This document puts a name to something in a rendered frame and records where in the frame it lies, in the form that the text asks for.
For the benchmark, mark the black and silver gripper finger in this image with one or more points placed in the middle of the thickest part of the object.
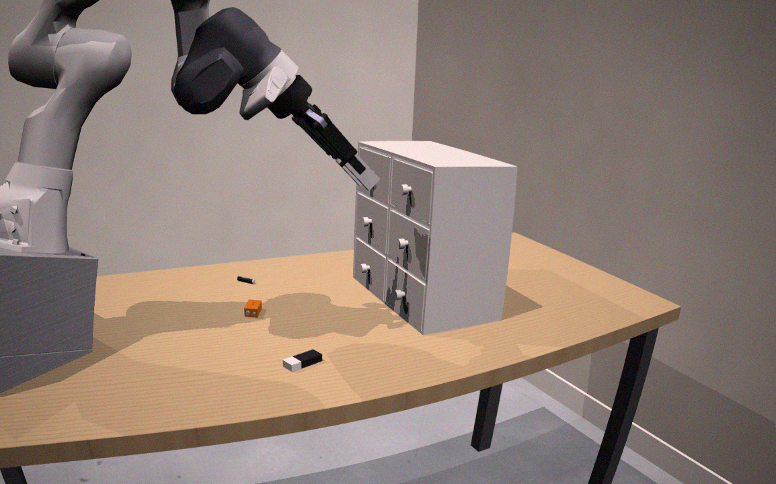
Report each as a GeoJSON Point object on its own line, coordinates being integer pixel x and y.
{"type": "Point", "coordinates": [336, 141]}
{"type": "Point", "coordinates": [327, 150]}

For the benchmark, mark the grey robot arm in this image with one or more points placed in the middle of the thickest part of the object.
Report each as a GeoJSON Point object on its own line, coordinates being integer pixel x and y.
{"type": "Point", "coordinates": [214, 55]}

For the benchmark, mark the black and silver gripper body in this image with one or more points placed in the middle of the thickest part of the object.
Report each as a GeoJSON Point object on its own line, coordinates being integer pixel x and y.
{"type": "Point", "coordinates": [294, 101]}

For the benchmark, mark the grey drawer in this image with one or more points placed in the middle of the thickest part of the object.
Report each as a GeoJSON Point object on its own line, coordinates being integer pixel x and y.
{"type": "Point", "coordinates": [405, 293]}
{"type": "Point", "coordinates": [370, 267]}
{"type": "Point", "coordinates": [411, 188]}
{"type": "Point", "coordinates": [371, 220]}
{"type": "Point", "coordinates": [408, 242]}
{"type": "Point", "coordinates": [380, 164]}

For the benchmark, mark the black and white eraser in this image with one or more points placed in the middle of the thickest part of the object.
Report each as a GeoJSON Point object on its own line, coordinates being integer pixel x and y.
{"type": "Point", "coordinates": [302, 360]}

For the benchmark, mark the white chest of drawers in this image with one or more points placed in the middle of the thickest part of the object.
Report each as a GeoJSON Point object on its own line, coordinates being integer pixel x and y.
{"type": "Point", "coordinates": [471, 219]}

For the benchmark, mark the orange nine-volt battery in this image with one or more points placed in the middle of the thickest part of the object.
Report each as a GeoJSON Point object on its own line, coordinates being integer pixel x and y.
{"type": "Point", "coordinates": [253, 308]}

